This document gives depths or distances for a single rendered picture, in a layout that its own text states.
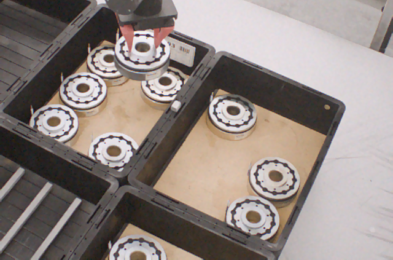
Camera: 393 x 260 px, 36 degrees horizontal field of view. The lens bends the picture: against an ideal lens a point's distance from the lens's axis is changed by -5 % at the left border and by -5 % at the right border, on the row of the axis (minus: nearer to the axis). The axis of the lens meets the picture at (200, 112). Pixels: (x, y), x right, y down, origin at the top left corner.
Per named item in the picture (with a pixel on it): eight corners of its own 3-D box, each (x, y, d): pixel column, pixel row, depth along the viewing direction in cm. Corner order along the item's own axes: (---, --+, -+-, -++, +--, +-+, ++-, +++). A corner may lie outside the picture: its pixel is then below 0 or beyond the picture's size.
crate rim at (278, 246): (217, 56, 135) (218, 48, 134) (345, 110, 129) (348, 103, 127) (123, 189, 110) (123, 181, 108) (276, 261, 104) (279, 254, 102)
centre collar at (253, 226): (247, 203, 117) (248, 201, 116) (270, 215, 115) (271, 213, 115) (235, 221, 114) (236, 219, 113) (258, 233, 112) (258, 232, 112)
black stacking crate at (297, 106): (212, 87, 142) (218, 50, 134) (332, 139, 136) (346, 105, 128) (124, 216, 117) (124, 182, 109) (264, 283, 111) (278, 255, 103)
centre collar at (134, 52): (137, 37, 116) (137, 34, 116) (160, 47, 115) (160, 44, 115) (124, 51, 113) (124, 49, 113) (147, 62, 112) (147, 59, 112)
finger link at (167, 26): (172, 56, 113) (176, 17, 106) (133, 63, 111) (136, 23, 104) (162, 32, 117) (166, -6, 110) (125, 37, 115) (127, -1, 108)
